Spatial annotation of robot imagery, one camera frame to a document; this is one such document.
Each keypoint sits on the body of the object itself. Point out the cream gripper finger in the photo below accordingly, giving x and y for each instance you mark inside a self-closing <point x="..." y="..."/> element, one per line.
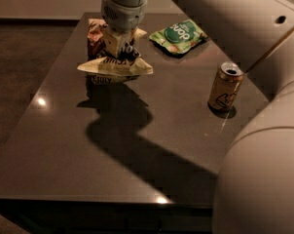
<point x="115" y="40"/>

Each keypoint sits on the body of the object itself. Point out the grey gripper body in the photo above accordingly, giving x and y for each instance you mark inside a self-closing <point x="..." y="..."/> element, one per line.
<point x="124" y="17"/>

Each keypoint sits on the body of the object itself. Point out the brown chip bag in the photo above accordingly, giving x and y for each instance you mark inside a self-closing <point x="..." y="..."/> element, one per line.
<point x="102" y="68"/>

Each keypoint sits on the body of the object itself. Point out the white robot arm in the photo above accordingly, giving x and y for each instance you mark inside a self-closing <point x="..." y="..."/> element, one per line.
<point x="254" y="192"/>

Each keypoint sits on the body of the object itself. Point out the green snack bag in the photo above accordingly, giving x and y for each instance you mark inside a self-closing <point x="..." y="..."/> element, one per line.
<point x="179" y="38"/>

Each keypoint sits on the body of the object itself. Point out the gold soda can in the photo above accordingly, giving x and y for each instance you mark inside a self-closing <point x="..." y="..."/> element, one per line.
<point x="225" y="86"/>

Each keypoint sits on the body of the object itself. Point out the dark cabinet under counter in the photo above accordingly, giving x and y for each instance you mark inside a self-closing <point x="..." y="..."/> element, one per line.
<point x="75" y="217"/>

